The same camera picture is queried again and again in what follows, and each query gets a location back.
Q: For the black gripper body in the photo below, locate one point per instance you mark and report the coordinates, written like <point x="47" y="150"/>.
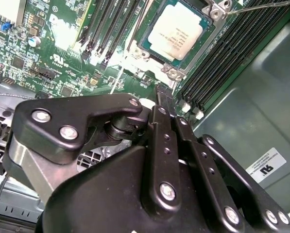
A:
<point x="98" y="199"/>

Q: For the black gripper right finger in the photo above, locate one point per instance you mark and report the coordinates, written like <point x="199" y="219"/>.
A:
<point x="208" y="174"/>

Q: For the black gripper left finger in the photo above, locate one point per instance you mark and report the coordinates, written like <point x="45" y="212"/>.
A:
<point x="50" y="131"/>

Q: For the metal socket cover frame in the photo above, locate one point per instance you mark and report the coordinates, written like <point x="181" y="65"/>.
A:
<point x="144" y="65"/>

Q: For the silver square CPU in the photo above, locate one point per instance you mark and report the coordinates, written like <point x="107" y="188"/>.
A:
<point x="175" y="31"/>

